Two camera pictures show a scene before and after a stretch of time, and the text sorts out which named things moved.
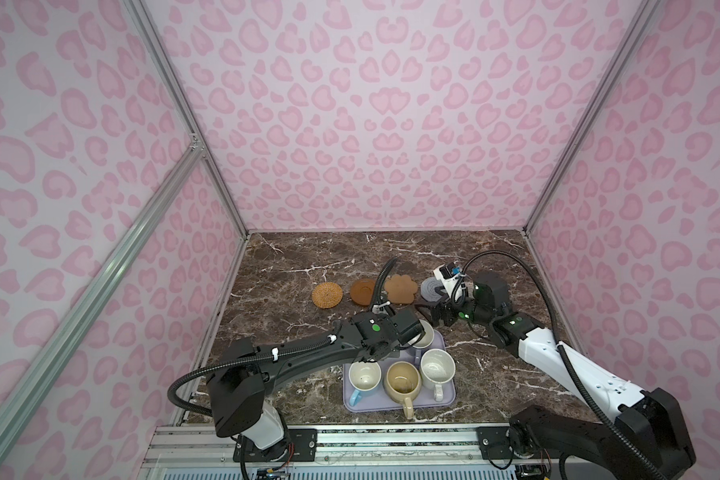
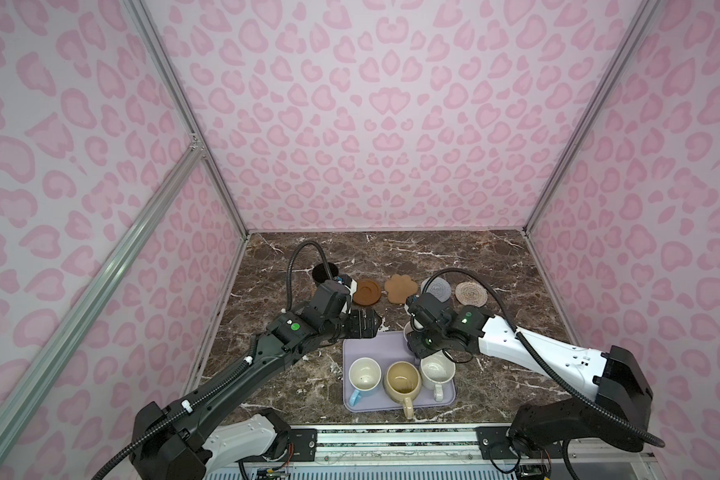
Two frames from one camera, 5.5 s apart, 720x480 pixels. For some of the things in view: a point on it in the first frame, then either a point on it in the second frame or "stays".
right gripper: x=447 y=307 → x=413 y=343
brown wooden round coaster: x=361 y=290 stays
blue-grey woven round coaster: x=428 y=292 stays
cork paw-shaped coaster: x=400 y=289 stays
